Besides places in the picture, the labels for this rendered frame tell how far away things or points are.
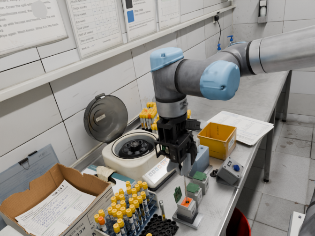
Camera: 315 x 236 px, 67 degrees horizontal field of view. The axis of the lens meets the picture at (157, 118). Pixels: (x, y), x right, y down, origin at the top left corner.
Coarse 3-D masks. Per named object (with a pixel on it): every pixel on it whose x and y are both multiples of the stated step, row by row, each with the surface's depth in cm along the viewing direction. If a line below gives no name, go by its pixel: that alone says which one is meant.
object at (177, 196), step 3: (177, 189) 76; (180, 189) 77; (174, 192) 75; (177, 192) 76; (180, 192) 77; (174, 195) 74; (177, 195) 76; (180, 195) 77; (174, 198) 75; (177, 198) 76; (180, 198) 77; (177, 201) 76
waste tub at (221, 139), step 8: (208, 128) 113; (216, 128) 113; (224, 128) 110; (232, 128) 108; (200, 136) 104; (208, 136) 115; (216, 136) 115; (224, 136) 112; (232, 136) 104; (200, 144) 106; (208, 144) 103; (216, 144) 101; (224, 144) 98; (232, 144) 106; (216, 152) 103; (224, 152) 100; (224, 160) 102
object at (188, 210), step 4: (184, 196) 78; (180, 200) 76; (184, 200) 76; (188, 200) 76; (192, 200) 76; (180, 204) 75; (184, 204) 75; (188, 204) 74; (192, 204) 75; (180, 208) 75; (184, 208) 74; (188, 208) 74; (192, 208) 74; (180, 212) 76; (184, 212) 75; (188, 212) 74; (192, 212) 75; (188, 216) 75
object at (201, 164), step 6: (204, 150) 94; (198, 156) 91; (204, 156) 94; (198, 162) 91; (204, 162) 96; (192, 168) 92; (198, 168) 92; (204, 168) 97; (210, 168) 98; (192, 174) 94
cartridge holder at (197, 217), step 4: (196, 208) 78; (176, 212) 80; (196, 212) 77; (172, 216) 79; (176, 216) 79; (180, 216) 77; (184, 216) 76; (192, 216) 75; (196, 216) 78; (200, 216) 77; (176, 220) 78; (180, 220) 77; (184, 220) 76; (188, 220) 75; (192, 220) 75; (196, 220) 76; (200, 220) 76; (188, 224) 76; (192, 224) 75; (196, 224) 75; (196, 228) 75
